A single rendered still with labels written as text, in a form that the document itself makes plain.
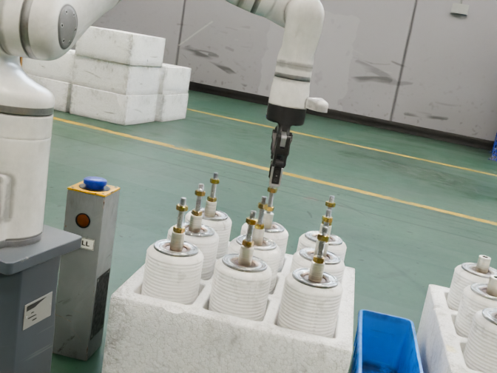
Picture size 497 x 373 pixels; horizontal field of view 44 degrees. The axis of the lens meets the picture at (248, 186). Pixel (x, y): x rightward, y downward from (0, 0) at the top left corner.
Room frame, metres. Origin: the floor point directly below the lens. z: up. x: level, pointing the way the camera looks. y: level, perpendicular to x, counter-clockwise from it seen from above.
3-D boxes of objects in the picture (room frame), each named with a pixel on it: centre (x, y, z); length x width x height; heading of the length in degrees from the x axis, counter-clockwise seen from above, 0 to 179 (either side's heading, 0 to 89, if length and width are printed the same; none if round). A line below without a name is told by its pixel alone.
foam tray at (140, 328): (1.09, -0.03, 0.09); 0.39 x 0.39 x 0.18; 82
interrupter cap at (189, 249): (0.99, 0.10, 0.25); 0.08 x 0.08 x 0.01
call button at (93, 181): (1.05, 0.27, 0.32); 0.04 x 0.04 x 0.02
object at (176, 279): (0.99, 0.10, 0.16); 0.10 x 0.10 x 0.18
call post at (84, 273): (1.05, 0.27, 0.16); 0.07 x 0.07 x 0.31; 82
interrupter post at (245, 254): (0.97, -0.01, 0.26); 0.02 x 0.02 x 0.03
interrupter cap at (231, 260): (0.97, -0.01, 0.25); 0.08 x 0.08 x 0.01
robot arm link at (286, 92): (1.20, -0.07, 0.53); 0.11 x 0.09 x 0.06; 91
